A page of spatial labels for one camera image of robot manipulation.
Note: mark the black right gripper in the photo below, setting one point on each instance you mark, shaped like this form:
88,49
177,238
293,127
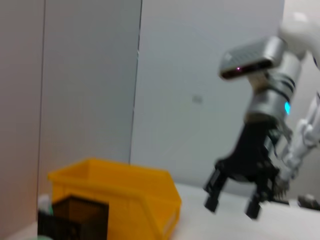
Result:
250,155

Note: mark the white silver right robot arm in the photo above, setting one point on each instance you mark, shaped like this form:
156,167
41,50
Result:
272,100

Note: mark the black mesh pen holder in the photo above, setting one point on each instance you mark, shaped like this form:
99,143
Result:
80,220

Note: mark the dark grey metal object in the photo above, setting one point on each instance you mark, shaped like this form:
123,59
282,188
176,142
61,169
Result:
308,201

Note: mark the yellow plastic bin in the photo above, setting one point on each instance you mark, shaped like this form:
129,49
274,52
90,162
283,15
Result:
125,190

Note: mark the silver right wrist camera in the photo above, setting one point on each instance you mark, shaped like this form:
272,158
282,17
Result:
250,57

